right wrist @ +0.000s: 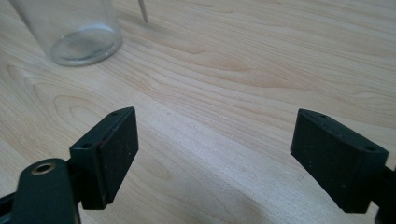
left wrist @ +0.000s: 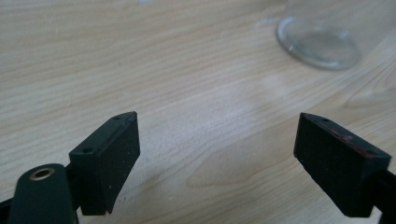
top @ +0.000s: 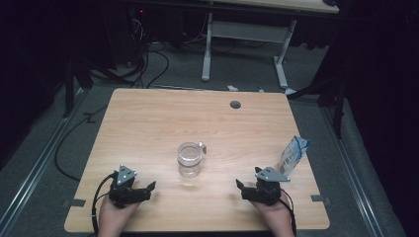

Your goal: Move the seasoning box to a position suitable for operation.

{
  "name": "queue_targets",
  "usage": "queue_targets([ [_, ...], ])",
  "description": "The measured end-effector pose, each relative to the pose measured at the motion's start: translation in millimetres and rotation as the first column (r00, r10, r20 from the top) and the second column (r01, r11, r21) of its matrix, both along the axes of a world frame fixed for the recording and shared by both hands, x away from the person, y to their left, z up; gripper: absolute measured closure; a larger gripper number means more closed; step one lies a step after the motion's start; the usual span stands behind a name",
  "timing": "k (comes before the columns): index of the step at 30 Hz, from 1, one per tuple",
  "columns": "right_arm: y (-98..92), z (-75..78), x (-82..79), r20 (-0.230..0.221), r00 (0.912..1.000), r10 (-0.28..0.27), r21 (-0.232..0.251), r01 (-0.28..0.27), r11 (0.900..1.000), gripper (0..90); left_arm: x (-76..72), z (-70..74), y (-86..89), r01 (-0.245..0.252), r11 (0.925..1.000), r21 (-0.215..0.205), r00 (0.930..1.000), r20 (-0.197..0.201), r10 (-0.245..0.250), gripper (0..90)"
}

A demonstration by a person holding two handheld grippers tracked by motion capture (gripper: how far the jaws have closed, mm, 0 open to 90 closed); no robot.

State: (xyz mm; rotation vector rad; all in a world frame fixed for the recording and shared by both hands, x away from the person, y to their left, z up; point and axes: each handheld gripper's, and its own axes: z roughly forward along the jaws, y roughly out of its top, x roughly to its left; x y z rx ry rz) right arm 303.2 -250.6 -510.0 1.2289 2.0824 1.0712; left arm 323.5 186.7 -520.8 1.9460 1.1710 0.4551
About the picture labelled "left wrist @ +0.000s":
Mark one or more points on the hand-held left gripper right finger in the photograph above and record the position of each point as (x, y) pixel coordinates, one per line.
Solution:
(336, 168)

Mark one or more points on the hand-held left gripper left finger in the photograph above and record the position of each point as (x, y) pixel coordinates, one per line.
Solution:
(106, 161)

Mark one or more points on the clear glass jar with lid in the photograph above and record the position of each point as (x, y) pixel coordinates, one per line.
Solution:
(320, 40)

